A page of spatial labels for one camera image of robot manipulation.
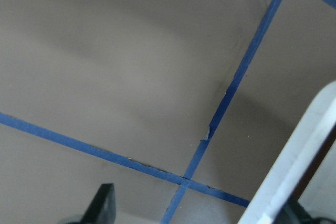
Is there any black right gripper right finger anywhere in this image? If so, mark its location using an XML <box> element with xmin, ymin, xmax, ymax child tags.
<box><xmin>280</xmin><ymin>198</ymin><xmax>313</xmax><ymax>224</ymax></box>

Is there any dark wooden drawer cabinet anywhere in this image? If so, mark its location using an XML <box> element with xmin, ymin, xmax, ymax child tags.
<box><xmin>292</xmin><ymin>125</ymin><xmax>335</xmax><ymax>200</ymax></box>

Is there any brown paper table mat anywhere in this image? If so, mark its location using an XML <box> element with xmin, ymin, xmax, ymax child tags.
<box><xmin>1</xmin><ymin>0</ymin><xmax>335</xmax><ymax>223</ymax></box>

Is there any white drawer handle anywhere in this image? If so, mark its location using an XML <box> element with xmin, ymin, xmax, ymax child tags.
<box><xmin>239</xmin><ymin>82</ymin><xmax>335</xmax><ymax>224</ymax></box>

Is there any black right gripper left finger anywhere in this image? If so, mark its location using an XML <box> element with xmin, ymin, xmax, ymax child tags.
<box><xmin>80</xmin><ymin>183</ymin><xmax>116</xmax><ymax>224</ymax></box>

